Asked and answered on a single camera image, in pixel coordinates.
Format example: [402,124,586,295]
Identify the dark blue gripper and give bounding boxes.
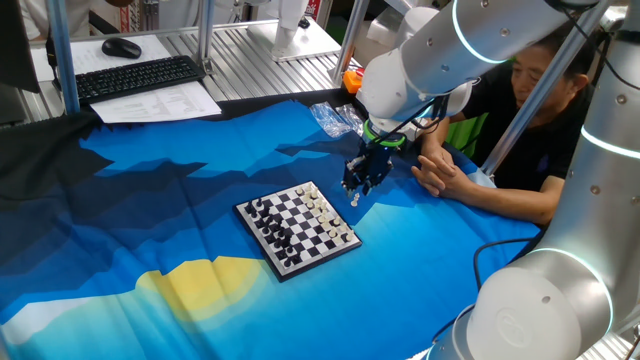
[341,141,400,199]

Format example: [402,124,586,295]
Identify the black white magnetic chessboard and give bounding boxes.
[233,179,363,283]

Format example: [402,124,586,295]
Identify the person's left forearm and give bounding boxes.
[452,174,566,227]

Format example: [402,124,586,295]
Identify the person's right forearm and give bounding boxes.
[422,112,464,156]

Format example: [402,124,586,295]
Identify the person's right hand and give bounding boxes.
[419,143,456,174]

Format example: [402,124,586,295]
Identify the person's left hand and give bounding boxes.
[410,164,474,201]

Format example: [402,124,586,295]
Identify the clear plastic bag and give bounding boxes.
[334,103,366,135]
[308,101,352,140]

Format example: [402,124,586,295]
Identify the orange emergency stop box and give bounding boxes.
[342,68,365,95]

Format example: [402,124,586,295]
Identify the blue mountain print tablecloth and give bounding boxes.
[0,99,544,360]

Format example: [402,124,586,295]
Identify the green fabric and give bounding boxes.
[444,112,489,159]

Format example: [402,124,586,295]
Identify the silver metal plate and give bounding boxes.
[246,18,343,64]

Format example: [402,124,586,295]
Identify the person in black shirt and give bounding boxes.
[449,29,601,196]

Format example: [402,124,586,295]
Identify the printed paper sheet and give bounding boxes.
[89,80,223,125]

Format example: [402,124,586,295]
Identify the black keyboard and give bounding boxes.
[73,54,208,106]

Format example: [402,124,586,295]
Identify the black computer mouse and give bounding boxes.
[101,37,143,60]

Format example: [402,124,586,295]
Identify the white paper sheet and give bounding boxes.
[28,33,174,84]

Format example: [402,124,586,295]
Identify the black table cloth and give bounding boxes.
[0,88,361,211]

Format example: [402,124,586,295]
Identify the person in white shirt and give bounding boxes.
[18,0,99,41]

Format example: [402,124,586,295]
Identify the black monitor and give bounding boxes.
[0,0,42,95]

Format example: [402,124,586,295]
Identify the aluminium frame post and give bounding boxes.
[196,0,217,75]
[44,0,82,116]
[329,0,372,87]
[479,0,614,177]

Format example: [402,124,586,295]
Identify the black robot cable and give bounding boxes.
[430,235,545,344]

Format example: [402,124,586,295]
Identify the white pedestal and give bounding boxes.
[272,0,312,51]

